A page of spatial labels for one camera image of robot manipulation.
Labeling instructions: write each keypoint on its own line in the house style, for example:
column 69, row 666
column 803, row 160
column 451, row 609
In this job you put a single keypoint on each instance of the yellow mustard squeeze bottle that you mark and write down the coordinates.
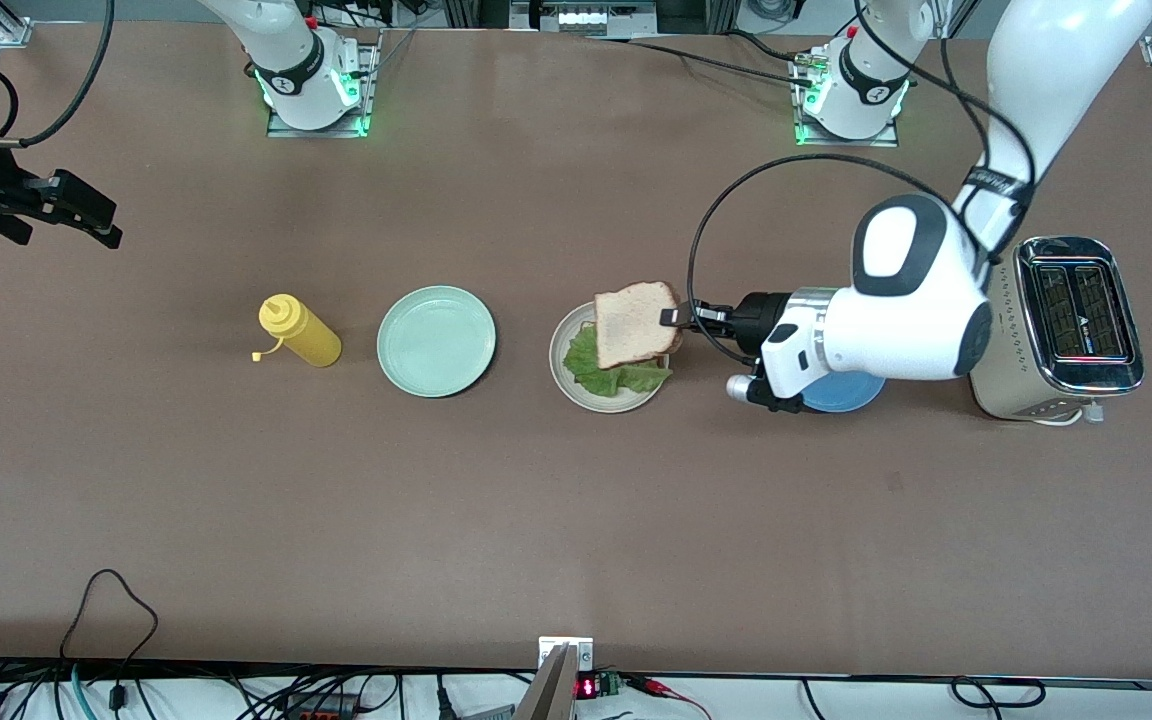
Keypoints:
column 304, row 335

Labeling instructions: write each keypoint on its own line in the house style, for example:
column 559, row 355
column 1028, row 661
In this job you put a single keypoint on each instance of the toasted bread slice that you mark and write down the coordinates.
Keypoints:
column 636, row 325

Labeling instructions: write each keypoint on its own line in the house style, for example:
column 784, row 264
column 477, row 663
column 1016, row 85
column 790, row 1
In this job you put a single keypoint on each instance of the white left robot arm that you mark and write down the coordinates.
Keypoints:
column 916, row 300

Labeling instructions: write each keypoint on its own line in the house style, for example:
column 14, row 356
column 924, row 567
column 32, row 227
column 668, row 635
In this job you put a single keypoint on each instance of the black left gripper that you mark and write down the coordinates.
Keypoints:
column 762, row 314

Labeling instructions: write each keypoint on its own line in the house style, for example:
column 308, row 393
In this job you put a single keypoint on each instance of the beige plate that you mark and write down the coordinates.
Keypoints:
column 608, row 404

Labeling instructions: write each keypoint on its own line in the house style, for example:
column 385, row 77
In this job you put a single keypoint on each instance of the green lettuce leaf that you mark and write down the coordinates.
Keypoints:
column 586, row 370

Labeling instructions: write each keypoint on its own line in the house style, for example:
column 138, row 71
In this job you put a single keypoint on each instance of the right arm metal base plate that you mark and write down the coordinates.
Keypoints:
column 373, row 60

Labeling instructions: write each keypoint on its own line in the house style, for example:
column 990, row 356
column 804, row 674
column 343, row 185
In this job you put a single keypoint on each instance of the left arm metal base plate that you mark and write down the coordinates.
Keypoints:
column 881, row 141

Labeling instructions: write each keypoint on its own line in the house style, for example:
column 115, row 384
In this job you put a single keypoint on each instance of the blue plate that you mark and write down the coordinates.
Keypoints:
column 846, row 395

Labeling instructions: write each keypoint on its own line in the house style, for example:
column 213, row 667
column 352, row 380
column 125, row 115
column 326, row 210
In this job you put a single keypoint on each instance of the red LED display module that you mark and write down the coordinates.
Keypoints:
column 588, row 687

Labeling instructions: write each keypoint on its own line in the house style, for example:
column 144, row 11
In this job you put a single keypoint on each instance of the mint green plate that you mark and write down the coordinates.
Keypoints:
column 436, row 342

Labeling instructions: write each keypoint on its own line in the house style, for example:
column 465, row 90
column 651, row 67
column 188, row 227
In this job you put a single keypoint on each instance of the small metal mounting bracket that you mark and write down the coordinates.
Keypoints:
column 586, row 655

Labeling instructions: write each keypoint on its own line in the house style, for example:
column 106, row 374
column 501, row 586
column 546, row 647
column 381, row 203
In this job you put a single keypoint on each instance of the black box with white lights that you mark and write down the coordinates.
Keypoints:
column 581, row 17

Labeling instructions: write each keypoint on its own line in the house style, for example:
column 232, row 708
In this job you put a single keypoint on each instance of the cream and chrome toaster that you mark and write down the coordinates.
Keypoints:
column 996, row 385

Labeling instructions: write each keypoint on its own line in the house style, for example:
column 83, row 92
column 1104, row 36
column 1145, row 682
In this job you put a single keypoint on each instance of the grey camera pole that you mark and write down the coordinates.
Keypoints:
column 551, row 690

